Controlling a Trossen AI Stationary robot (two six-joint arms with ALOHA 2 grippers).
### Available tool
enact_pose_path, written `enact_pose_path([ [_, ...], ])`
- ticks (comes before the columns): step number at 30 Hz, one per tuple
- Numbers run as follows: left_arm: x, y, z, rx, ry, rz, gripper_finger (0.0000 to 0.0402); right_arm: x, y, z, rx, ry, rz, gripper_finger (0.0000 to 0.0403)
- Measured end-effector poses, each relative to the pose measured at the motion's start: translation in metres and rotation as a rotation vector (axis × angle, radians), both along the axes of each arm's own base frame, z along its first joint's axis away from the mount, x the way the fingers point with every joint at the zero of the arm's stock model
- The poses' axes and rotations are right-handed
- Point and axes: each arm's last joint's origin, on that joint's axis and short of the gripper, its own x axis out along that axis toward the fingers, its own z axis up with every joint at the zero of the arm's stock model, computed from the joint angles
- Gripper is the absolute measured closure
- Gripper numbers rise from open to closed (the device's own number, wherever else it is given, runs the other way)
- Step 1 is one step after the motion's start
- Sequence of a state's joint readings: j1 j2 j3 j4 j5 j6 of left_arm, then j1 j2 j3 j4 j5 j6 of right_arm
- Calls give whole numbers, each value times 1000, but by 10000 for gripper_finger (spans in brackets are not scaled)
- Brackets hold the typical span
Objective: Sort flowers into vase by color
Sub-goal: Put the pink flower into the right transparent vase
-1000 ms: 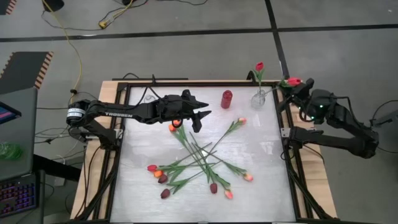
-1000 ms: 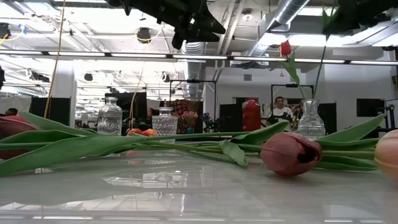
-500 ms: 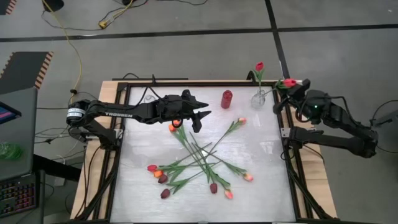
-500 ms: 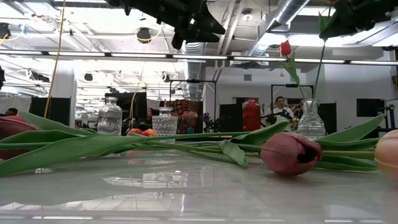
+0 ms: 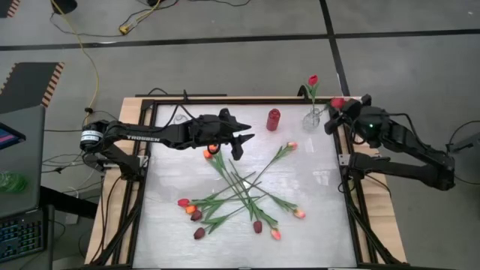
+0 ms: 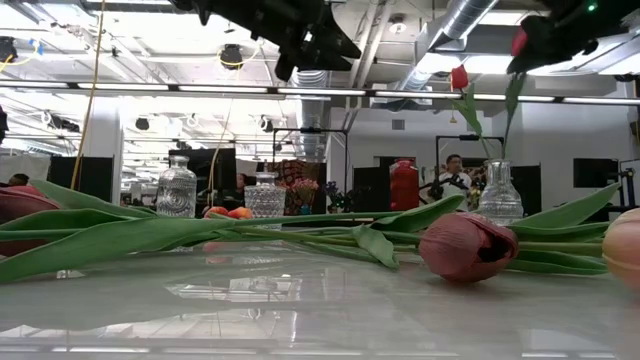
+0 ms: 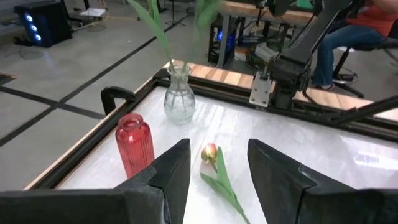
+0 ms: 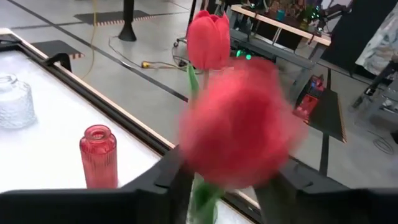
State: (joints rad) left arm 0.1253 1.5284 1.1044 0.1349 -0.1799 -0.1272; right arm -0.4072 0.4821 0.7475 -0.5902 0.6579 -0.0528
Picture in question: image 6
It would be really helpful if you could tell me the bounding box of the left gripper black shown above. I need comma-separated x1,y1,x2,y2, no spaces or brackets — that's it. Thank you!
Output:
209,0,362,82

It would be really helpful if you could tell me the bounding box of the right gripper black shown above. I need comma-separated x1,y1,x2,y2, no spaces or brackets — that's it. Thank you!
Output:
507,0,609,75

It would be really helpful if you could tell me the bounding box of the red glass vase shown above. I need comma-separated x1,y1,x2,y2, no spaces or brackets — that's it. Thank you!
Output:
388,157,421,212

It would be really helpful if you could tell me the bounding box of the clear diamond-cut glass vase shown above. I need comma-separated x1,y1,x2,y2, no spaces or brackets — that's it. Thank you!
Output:
243,171,288,232

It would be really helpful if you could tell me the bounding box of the clear narrow-neck glass vase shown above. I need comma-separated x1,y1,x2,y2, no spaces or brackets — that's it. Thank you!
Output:
477,158,525,227

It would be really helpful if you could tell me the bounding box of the clear swirl-pattern glass vase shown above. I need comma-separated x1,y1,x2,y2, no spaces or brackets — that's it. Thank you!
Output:
156,154,198,219

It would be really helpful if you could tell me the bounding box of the black round ceiling device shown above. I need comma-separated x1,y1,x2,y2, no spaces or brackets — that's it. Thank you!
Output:
219,43,245,70

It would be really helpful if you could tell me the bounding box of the long LED light bar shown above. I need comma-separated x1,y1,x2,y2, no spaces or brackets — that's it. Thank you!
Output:
0,78,640,107

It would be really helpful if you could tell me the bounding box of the red patterned tapestry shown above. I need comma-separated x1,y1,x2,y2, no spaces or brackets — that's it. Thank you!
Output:
267,159,321,216

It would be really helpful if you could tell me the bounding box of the small black monitor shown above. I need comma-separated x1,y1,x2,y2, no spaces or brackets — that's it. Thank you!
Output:
573,157,620,189

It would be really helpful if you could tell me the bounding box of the pink flower bouquet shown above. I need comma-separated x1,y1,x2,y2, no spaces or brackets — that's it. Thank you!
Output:
291,178,320,215

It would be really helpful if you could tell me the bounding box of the black equipment stand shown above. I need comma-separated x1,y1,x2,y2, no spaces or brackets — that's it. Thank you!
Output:
618,167,640,209

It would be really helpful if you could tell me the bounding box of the large black monitor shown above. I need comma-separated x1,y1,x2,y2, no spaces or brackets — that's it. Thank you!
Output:
168,147,238,201

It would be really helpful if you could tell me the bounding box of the black partition panel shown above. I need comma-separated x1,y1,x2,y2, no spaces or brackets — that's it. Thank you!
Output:
47,155,115,202

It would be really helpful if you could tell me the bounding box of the white curtain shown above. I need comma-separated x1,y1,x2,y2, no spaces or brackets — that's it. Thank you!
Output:
0,154,51,189

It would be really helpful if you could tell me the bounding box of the black ceiling box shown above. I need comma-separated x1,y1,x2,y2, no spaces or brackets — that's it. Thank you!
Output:
0,35,19,64

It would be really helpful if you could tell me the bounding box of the silver flexible duct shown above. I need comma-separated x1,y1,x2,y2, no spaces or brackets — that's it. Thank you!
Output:
292,69,331,161

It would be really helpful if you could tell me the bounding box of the black station frame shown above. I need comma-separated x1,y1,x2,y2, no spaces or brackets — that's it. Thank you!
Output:
434,133,505,161
272,127,350,166

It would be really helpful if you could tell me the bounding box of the silver ventilation duct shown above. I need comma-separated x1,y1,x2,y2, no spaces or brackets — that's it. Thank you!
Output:
399,0,501,91

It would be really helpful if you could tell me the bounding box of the long yellow cable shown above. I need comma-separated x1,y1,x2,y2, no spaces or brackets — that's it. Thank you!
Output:
69,0,107,192

